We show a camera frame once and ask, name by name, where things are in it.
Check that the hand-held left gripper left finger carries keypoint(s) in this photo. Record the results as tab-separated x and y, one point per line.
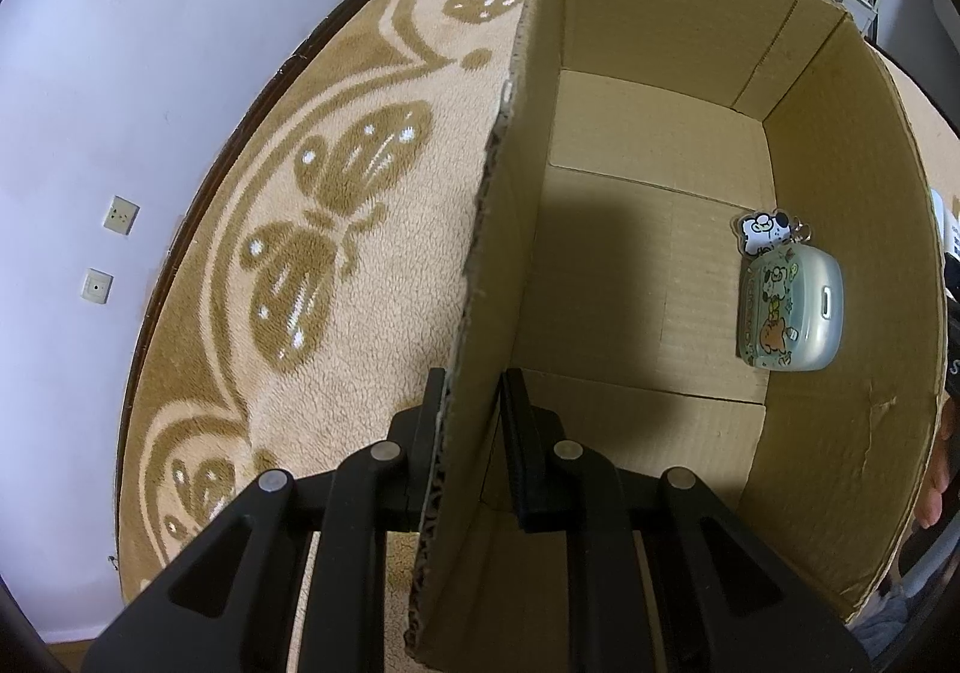
420	448

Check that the person's grey trousers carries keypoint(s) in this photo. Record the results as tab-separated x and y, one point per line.
889	617

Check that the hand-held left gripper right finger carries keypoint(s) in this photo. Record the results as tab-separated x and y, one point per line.
525	463

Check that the person's right hand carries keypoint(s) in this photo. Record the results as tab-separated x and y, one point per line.
934	478

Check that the green cartoon earbuds case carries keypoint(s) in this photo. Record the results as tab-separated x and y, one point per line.
787	313

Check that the square wall socket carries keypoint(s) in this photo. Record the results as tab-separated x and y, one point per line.
97	286
120	215

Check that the beige butterfly patterned blanket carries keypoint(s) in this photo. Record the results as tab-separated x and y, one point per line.
360	313

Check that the cardboard box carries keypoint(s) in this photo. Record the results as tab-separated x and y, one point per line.
637	140

